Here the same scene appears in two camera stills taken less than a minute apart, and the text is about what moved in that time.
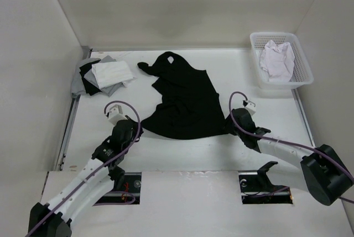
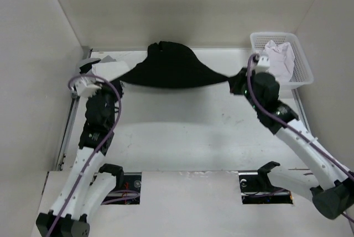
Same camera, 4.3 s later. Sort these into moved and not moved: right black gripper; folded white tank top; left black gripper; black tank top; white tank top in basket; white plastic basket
Moved: black tank top; right black gripper; left black gripper
Not moved: white plastic basket; folded white tank top; white tank top in basket
